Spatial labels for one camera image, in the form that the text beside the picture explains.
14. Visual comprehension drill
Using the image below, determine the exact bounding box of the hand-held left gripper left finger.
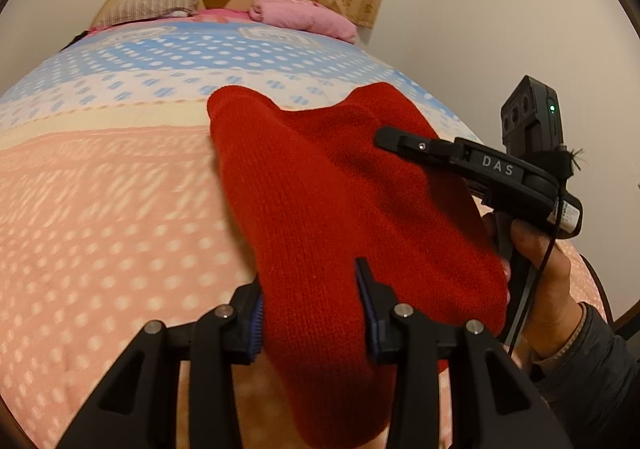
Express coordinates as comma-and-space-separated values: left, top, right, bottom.
57, 284, 265, 449

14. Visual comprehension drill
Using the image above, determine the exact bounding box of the person's right hand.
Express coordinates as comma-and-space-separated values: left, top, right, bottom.
482, 213, 586, 370

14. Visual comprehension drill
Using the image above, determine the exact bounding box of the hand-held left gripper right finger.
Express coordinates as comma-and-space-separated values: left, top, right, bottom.
355, 257, 576, 449

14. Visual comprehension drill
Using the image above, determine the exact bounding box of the striped pillow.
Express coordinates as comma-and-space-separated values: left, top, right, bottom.
102, 0, 203, 27

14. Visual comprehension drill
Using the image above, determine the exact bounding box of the pink pillow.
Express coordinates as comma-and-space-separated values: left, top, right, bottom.
250, 0, 358, 42

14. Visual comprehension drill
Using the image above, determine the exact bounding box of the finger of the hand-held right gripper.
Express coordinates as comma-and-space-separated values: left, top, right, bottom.
375, 126, 472, 168

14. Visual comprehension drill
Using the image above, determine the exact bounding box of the person's right forearm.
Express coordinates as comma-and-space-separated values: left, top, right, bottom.
530, 301, 640, 449

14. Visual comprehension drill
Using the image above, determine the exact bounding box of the black cable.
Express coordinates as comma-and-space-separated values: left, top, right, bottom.
506, 176, 563, 357

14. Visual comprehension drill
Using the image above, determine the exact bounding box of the pink floral sheet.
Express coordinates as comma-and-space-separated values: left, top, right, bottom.
190, 8, 252, 24

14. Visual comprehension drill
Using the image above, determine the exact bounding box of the dotted blue and pink bedspread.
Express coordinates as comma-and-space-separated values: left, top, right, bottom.
0, 22, 608, 449

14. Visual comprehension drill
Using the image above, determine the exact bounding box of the red knitted sweater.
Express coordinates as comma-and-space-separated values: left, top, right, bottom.
207, 83, 511, 449

